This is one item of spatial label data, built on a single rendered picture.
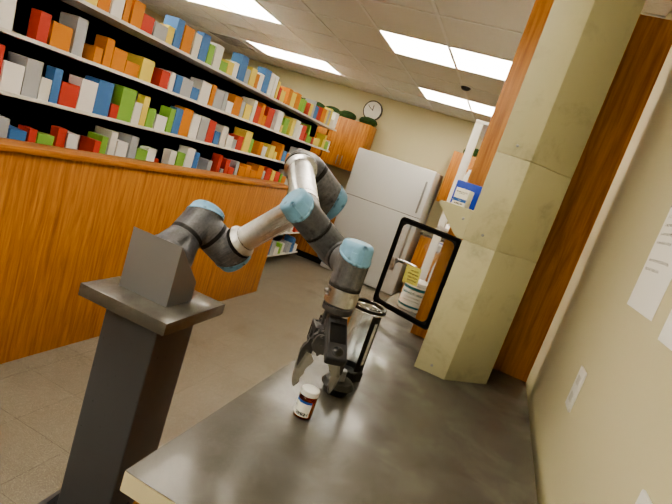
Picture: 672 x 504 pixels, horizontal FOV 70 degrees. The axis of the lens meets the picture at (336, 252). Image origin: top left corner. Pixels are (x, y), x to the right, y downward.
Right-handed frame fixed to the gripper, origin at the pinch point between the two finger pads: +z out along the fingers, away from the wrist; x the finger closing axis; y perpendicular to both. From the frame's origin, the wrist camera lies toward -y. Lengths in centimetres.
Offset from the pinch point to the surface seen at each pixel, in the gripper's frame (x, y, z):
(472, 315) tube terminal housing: -56, 42, -17
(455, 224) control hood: -41, 49, -43
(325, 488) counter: -2.4, -23.7, 7.5
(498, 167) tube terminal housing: -47, 46, -65
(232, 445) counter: 15.8, -16.2, 7.5
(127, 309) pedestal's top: 50, 39, 9
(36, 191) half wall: 120, 151, 9
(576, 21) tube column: -52, 43, -112
